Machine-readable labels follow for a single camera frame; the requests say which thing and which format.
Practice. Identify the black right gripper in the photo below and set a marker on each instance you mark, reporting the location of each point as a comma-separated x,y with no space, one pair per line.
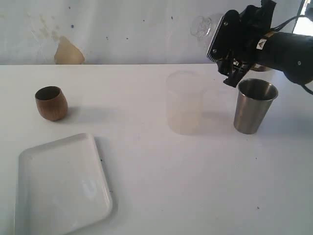
246,35

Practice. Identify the clear plastic shaker lid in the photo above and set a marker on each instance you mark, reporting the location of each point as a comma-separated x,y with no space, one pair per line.
202,27

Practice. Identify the stainless steel cup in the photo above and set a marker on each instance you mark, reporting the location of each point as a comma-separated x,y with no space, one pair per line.
255,97

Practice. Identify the brown wooden cup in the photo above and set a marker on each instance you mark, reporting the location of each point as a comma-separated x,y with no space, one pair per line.
51,103

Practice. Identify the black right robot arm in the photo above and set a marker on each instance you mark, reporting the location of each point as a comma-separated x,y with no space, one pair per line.
293,55

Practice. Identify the translucent white plastic beaker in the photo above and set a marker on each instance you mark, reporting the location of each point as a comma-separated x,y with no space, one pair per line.
184,101

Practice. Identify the white rectangular tray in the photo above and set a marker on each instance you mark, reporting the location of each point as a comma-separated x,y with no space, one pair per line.
61,187

